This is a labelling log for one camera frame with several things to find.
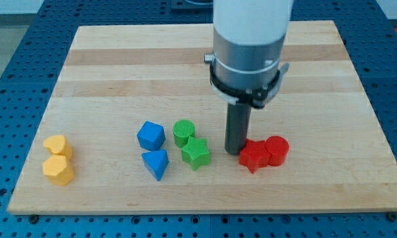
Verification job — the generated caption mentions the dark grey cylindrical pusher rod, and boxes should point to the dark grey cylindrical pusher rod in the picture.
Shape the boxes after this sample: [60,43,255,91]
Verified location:
[225,104,251,155]

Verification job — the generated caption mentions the black clamp ring mount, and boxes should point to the black clamp ring mount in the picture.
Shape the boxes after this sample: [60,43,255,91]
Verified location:
[209,63,289,109]

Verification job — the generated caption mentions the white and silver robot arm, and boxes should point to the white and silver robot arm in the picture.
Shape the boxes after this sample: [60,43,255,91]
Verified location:
[204,0,294,155]

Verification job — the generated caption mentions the red star block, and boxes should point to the red star block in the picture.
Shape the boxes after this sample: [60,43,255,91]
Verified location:
[239,139,271,174]

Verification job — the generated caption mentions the green star block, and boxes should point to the green star block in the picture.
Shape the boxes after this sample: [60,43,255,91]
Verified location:
[181,137,211,171]

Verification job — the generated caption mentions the red cylinder block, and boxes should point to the red cylinder block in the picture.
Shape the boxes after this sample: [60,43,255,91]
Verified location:
[265,136,289,167]

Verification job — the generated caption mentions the green cylinder block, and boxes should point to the green cylinder block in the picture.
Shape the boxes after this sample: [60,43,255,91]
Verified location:
[172,120,196,148]

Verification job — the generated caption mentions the blue cube block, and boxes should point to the blue cube block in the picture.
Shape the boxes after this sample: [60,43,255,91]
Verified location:
[137,121,166,151]

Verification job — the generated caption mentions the blue triangle block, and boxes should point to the blue triangle block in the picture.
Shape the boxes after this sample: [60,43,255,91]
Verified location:
[141,149,169,181]

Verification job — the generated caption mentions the light wooden board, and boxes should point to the light wooden board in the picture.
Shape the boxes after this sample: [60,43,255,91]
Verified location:
[7,20,397,215]

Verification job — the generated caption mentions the yellow heart block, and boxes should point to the yellow heart block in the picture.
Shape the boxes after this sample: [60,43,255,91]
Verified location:
[43,135,73,161]

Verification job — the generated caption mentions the yellow hexagon block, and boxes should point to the yellow hexagon block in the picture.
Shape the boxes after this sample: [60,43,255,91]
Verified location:
[42,155,75,186]

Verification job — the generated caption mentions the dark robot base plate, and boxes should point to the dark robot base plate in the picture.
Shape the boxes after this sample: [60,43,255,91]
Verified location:
[170,0,213,11]

